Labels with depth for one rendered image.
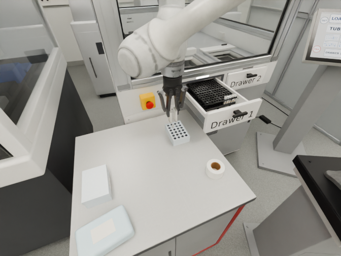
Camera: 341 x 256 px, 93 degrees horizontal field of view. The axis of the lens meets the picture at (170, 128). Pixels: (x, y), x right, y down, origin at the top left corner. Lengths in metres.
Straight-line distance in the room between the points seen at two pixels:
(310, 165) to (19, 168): 1.05
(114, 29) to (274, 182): 1.64
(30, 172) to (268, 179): 1.66
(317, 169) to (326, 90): 0.90
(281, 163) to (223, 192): 1.29
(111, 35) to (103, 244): 0.70
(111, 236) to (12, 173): 0.41
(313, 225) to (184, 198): 0.53
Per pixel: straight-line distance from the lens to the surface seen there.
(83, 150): 0.86
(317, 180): 0.80
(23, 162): 0.74
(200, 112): 0.78
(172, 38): 0.42
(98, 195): 0.63
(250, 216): 1.53
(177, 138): 0.75
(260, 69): 1.21
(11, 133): 0.69
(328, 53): 1.43
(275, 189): 1.74
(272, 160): 1.88
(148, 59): 0.41
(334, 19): 1.51
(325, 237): 0.90
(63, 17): 4.07
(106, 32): 0.75
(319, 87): 1.61
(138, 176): 0.69
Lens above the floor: 1.34
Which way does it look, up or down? 42 degrees down
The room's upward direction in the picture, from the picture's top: 1 degrees counter-clockwise
